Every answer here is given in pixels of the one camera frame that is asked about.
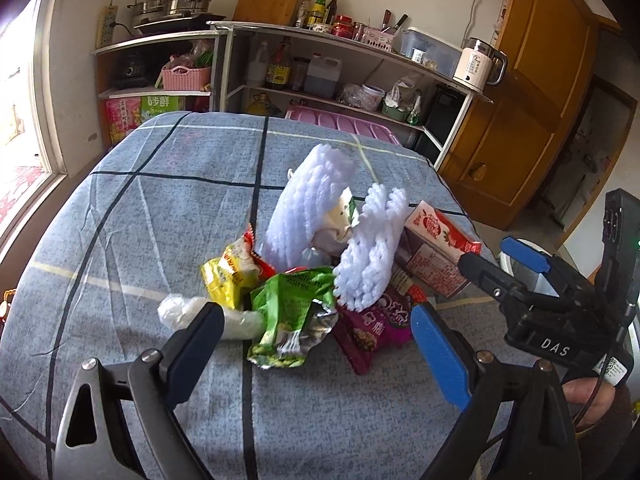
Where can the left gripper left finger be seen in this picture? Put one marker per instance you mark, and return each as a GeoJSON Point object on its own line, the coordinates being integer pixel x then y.
{"type": "Point", "coordinates": [94, 440]}

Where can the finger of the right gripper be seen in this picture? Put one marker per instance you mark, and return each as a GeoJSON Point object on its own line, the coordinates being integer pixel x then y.
{"type": "Point", "coordinates": [530, 264]}
{"type": "Point", "coordinates": [488, 277]}

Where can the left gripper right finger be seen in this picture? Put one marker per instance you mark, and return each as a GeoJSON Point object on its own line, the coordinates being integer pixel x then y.
{"type": "Point", "coordinates": [521, 408]}

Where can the strawberry milk carton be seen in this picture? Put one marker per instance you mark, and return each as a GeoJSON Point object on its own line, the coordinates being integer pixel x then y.
{"type": "Point", "coordinates": [430, 247]}

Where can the white foam net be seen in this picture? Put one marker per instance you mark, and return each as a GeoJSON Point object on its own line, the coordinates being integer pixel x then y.
{"type": "Point", "coordinates": [313, 191]}
{"type": "Point", "coordinates": [365, 266]}

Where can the green snack bag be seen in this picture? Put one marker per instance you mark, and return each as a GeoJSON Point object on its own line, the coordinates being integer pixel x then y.
{"type": "Point", "coordinates": [299, 310]}

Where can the white trash bin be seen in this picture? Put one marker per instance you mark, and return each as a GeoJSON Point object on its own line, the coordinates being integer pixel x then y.
{"type": "Point", "coordinates": [631, 343]}

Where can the right hand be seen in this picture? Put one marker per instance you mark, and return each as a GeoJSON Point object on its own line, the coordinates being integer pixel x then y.
{"type": "Point", "coordinates": [596, 398]}

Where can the wooden door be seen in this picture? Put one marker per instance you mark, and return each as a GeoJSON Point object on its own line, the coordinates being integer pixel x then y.
{"type": "Point", "coordinates": [510, 139]}

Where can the white plastic bag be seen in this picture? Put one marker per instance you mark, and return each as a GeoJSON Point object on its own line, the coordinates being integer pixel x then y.
{"type": "Point", "coordinates": [210, 317]}

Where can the magenta snack wrapper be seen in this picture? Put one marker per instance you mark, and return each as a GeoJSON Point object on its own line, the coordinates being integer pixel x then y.
{"type": "Point", "coordinates": [385, 324]}

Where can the yellow red snack bag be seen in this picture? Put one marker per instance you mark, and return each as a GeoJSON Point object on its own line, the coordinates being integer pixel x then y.
{"type": "Point", "coordinates": [231, 277]}

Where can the crumpled beige paper carton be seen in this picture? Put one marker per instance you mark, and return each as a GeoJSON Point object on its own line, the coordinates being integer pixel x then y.
{"type": "Point", "coordinates": [336, 230]}

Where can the white electric kettle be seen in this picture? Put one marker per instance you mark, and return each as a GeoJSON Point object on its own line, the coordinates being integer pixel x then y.
{"type": "Point", "coordinates": [480, 65]}

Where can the pink plastic tub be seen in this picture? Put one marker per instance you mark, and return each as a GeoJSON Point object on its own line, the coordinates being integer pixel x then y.
{"type": "Point", "coordinates": [341, 122]}

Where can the clear plastic storage box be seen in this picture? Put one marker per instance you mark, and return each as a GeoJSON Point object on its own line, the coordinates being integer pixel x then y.
{"type": "Point", "coordinates": [428, 51]}

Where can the dark liquid jug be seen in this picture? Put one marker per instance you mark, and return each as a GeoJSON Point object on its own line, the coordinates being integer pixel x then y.
{"type": "Point", "coordinates": [323, 74]}

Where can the white metal shelf unit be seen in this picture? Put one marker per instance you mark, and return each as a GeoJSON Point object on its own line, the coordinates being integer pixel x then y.
{"type": "Point", "coordinates": [444, 102]}

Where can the red jar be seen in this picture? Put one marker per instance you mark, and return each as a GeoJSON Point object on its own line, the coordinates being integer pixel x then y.
{"type": "Point", "coordinates": [343, 26]}

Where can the soy sauce bottle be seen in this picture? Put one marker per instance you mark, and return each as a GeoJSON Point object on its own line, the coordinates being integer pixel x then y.
{"type": "Point", "coordinates": [279, 66]}

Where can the pink green cardboard box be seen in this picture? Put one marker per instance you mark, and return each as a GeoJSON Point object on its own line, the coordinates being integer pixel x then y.
{"type": "Point", "coordinates": [123, 115]}

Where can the wooden side shelf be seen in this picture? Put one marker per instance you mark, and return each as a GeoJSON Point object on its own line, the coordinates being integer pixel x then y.
{"type": "Point", "coordinates": [132, 68]}

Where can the pink woven basket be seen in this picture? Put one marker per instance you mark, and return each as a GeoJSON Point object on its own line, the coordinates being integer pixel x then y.
{"type": "Point", "coordinates": [182, 78]}

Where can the power strip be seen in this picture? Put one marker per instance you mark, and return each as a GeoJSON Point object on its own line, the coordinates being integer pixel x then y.
{"type": "Point", "coordinates": [106, 25]}

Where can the steel steamer pot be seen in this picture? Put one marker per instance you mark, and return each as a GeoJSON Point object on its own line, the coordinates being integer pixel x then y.
{"type": "Point", "coordinates": [151, 11]}

